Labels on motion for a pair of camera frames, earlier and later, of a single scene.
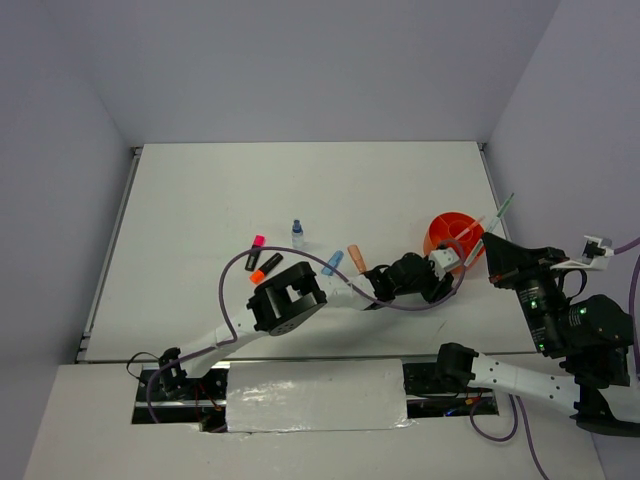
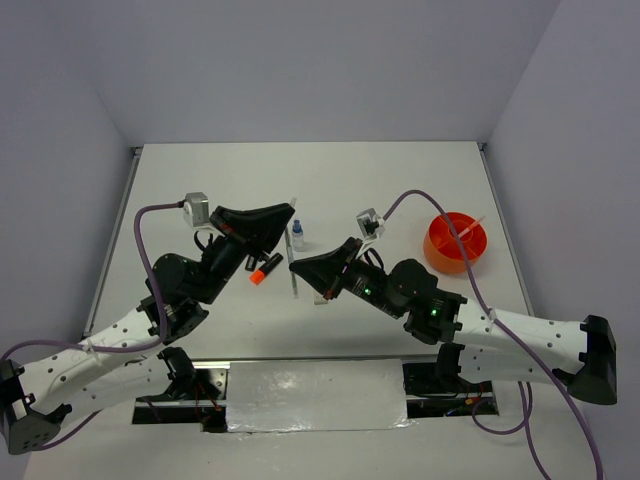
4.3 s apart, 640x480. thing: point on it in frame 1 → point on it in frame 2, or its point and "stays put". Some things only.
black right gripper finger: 505,280 → 325,280
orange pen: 470,228 stays put
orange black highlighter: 258,276 stays put
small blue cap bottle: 297,235 stays put
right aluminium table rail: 495,191 stays put
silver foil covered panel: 316,395 stays put
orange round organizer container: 458,231 stays put
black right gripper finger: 504,256 → 328,266
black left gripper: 437,288 → 252,231
